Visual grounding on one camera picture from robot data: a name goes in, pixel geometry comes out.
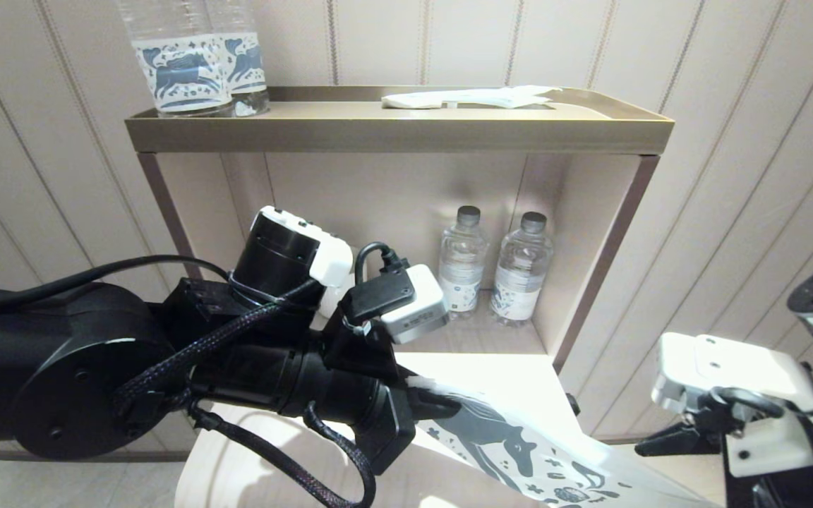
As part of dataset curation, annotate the white horse-print paper pouch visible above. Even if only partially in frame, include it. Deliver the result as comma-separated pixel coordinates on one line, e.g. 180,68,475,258
406,376,718,508

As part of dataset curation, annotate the small clear water bottle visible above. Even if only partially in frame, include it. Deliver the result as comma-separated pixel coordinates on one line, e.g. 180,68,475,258
489,212,556,327
436,206,490,320

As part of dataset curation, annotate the beige brown shelf unit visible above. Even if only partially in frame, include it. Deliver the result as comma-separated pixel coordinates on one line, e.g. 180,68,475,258
124,85,676,375

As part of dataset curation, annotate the white plastic sachet wrapper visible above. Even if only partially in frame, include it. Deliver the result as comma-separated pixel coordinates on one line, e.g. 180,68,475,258
380,85,563,111

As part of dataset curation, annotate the large horse-label water bottle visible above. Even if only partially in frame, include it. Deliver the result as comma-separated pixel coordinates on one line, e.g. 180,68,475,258
116,0,235,118
205,0,272,116

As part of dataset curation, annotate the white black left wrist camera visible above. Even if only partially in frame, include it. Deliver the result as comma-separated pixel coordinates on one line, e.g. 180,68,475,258
342,265,450,345

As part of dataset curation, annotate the black left camera cable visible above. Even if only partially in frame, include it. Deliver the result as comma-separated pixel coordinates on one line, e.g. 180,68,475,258
354,242,411,283

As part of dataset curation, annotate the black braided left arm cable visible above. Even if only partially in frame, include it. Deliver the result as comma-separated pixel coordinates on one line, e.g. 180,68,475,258
114,279,378,508

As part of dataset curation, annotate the smooth black left arm cable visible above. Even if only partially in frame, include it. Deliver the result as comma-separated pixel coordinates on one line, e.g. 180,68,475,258
0,255,231,318

